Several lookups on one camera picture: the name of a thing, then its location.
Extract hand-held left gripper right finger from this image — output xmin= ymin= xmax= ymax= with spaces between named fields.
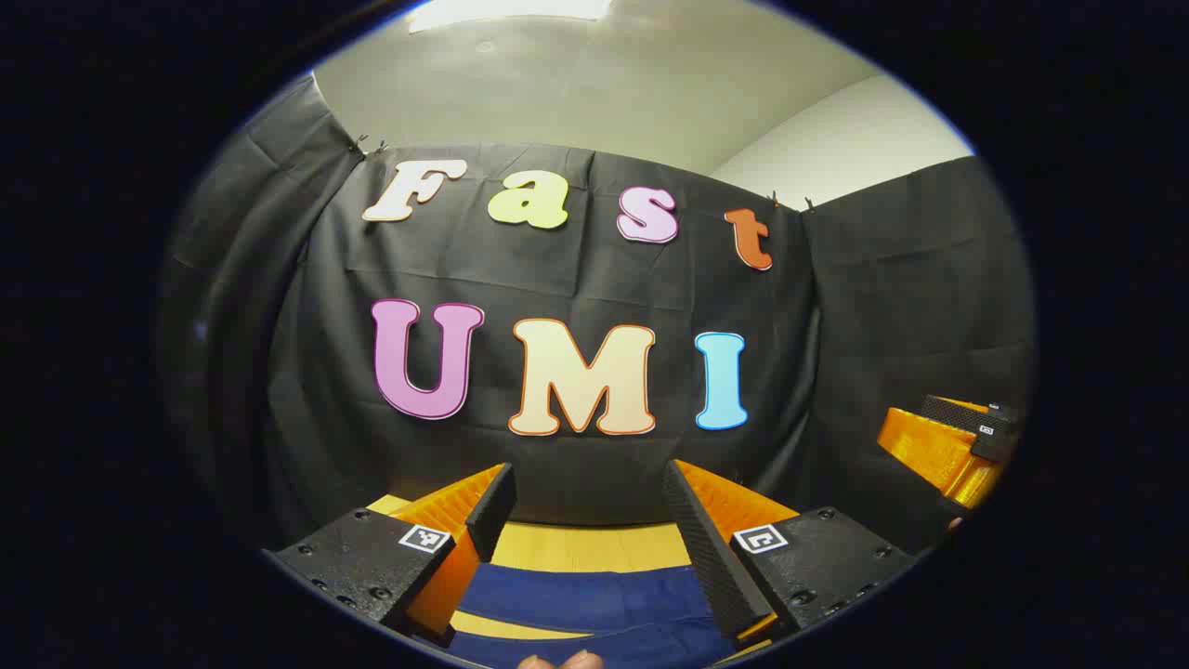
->
xmin=661 ymin=458 xmax=921 ymax=651

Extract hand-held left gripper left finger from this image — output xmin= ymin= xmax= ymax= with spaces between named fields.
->
xmin=263 ymin=462 xmax=517 ymax=649

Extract blue denim jeans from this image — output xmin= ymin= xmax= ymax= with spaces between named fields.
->
xmin=423 ymin=562 xmax=744 ymax=669

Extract black backdrop cloth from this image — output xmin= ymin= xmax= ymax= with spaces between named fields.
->
xmin=156 ymin=74 xmax=1037 ymax=558

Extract ceiling light panel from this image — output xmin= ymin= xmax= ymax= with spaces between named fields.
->
xmin=407 ymin=0 xmax=614 ymax=33

